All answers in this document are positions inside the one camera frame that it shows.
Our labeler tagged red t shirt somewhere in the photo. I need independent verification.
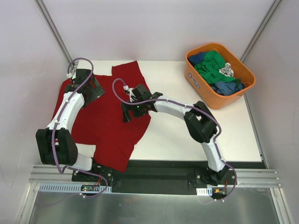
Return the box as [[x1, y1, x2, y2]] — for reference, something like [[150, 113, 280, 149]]
[[54, 61, 150, 172]]

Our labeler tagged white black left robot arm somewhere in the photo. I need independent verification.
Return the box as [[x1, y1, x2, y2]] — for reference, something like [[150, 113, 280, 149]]
[[36, 69, 105, 182]]

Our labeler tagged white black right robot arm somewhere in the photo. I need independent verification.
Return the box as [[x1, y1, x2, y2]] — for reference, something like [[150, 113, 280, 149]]
[[121, 84, 229, 184]]

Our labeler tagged dark blue t shirt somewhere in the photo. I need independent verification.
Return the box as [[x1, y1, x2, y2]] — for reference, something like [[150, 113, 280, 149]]
[[188, 52, 206, 66]]

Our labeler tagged green t shirt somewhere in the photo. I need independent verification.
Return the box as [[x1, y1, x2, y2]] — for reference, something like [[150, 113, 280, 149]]
[[194, 50, 241, 86]]

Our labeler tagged orange plastic bin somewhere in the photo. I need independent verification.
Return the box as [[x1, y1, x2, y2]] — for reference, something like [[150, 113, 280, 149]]
[[185, 42, 256, 109]]

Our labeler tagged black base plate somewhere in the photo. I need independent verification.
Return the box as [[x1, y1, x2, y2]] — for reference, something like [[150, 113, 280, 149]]
[[71, 160, 237, 195]]

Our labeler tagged left grey cable duct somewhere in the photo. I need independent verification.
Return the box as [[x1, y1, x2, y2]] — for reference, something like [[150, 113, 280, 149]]
[[39, 183, 112, 194]]

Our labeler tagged grey cable duct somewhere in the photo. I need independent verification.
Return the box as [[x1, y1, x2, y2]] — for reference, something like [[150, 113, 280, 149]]
[[39, 183, 112, 194], [196, 187, 213, 196]]

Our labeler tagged right grey cable duct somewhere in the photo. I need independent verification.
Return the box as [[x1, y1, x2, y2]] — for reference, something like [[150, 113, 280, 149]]
[[196, 187, 213, 196]]

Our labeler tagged aluminium frame rail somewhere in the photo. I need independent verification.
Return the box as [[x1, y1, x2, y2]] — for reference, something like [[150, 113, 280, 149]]
[[29, 165, 281, 188]]

